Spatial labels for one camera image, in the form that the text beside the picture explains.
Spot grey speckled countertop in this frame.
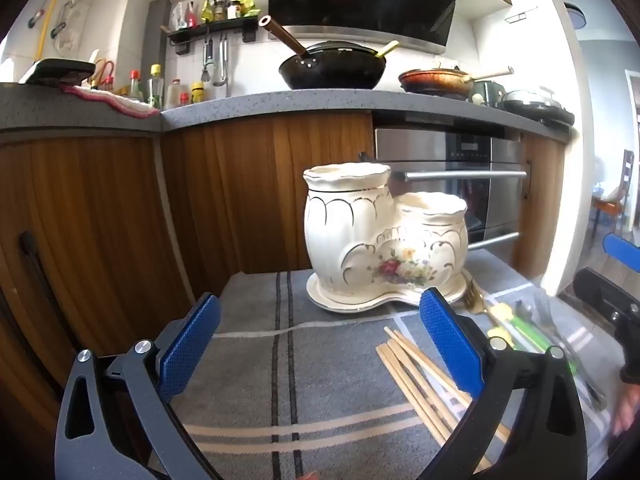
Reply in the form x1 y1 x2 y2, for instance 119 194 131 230
0 82 576 144

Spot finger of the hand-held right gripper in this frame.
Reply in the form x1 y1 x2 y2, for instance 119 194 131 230
572 267 640 326
602 233 640 274

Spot gold fork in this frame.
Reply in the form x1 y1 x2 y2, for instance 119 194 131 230
462 275 501 321

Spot grey striped cloth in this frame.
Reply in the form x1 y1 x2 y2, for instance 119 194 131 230
170 247 617 480

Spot yellow tulip green handle utensil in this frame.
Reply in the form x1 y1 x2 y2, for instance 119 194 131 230
486 326 553 357
491 306 548 347

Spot person's right hand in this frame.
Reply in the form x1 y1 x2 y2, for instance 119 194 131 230
612 385 640 437

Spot yellow cap oil bottle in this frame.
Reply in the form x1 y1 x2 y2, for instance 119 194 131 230
148 64 165 110

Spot red white dish cloth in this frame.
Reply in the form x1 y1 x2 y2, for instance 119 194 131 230
60 85 161 120

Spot black wok with wooden handle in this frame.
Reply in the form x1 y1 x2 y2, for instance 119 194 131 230
258 15 389 91

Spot hanging metal spatula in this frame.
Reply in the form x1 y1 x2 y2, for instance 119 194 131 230
201 35 214 84

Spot wooden chair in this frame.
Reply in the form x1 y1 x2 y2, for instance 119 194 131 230
592 149 636 232

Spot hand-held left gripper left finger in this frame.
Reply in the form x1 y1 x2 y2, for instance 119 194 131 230
54 292 223 480

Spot yellow hose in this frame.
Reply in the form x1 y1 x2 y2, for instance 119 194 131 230
35 0 66 60

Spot front cream ceramic cup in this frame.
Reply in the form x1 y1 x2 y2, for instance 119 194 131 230
306 269 477 315

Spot wooden chopstick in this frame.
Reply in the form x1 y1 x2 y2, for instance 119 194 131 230
396 338 496 472
383 326 512 443
385 342 481 461
391 329 501 431
375 346 451 446

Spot white floral ceramic utensil holder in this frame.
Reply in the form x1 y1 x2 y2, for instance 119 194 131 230
302 162 471 307

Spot wooden base cabinet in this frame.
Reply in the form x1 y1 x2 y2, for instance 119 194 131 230
0 110 571 411

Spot black spice shelf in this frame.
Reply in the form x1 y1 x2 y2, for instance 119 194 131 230
166 19 262 56

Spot dark green kitchen appliance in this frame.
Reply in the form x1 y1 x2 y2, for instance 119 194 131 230
470 82 502 109

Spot red handle scissors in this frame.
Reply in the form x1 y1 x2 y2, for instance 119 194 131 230
92 59 116 91

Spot black flat appliance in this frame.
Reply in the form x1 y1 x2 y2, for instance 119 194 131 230
19 58 96 86

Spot stainless steel oven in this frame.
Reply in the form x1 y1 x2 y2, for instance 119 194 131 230
372 127 532 252

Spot round ceiling lamp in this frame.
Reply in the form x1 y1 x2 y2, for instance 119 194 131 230
564 2 589 29

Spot grey pipe cover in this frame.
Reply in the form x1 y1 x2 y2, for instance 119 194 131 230
148 0 169 72

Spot reddish frying pan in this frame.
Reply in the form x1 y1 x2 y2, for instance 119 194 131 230
398 65 515 97

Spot hanging metal ladle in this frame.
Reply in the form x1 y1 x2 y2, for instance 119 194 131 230
214 35 231 87

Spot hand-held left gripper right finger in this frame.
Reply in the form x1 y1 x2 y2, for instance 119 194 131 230
419 287 588 480

